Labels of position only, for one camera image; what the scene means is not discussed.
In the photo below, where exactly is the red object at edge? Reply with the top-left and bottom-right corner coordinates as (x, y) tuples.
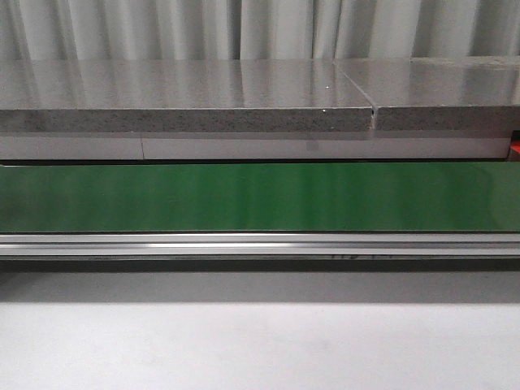
(507, 140), (520, 163)

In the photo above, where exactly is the white cabinet front panel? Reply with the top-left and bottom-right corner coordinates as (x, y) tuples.
(1, 132), (510, 161)

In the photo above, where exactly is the grey stone countertop slab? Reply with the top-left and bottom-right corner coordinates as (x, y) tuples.
(1, 60), (372, 133)

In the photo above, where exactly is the white pleated curtain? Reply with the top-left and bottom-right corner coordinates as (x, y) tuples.
(1, 1), (519, 60)

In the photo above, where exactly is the green conveyor belt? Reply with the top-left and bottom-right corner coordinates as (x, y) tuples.
(1, 162), (519, 233)

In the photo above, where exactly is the grey stone slab right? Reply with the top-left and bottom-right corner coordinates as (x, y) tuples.
(335, 56), (519, 138)

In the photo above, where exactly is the aluminium conveyor side rail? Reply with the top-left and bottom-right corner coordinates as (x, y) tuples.
(1, 232), (519, 258)

